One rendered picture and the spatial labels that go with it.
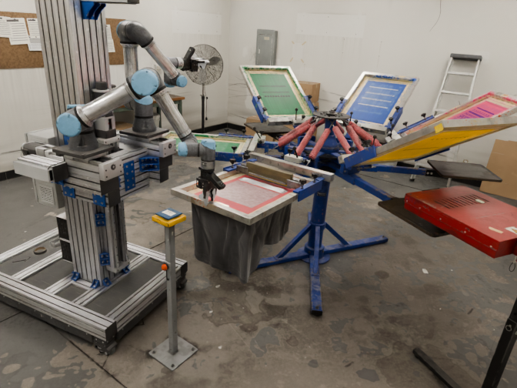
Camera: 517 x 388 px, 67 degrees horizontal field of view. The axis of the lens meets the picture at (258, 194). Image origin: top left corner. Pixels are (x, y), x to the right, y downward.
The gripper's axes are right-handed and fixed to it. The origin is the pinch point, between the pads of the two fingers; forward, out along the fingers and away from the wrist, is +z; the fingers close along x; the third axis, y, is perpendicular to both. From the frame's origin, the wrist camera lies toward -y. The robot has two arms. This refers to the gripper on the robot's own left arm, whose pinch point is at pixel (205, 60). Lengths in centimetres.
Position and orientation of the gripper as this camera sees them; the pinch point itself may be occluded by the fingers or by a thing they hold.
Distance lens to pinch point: 299.4
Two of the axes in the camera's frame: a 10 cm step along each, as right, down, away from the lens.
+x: 6.5, 4.5, -6.2
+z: 7.5, -2.1, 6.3
